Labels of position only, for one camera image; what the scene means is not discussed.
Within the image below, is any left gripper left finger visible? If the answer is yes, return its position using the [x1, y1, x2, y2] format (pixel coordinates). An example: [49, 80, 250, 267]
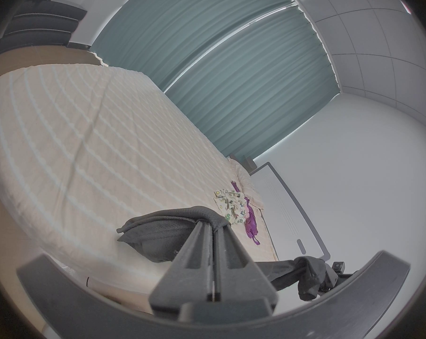
[149, 221, 214, 319]

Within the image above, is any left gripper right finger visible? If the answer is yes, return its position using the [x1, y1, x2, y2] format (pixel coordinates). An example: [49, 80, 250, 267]
[215, 223, 279, 312]

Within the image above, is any black T-shirt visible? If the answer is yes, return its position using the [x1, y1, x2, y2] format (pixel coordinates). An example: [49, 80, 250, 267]
[117, 206, 341, 301]

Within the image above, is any bed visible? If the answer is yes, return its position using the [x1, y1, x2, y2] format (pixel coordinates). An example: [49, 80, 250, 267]
[0, 64, 330, 306]

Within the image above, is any purple satin garment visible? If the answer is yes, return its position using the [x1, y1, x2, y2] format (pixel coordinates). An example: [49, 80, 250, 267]
[231, 180, 261, 246]

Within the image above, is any white printed pyjama top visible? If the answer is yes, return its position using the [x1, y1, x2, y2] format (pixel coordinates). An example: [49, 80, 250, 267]
[214, 189, 247, 225]

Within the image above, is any cream pillow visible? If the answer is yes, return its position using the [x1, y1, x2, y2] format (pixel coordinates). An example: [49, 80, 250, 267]
[231, 157, 265, 211]

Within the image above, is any blue-green curtain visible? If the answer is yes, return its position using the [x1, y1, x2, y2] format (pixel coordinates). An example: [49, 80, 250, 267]
[164, 4, 341, 161]
[89, 0, 295, 91]

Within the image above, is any black chest of drawers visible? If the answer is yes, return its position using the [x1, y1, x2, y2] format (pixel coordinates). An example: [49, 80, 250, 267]
[0, 0, 88, 56]

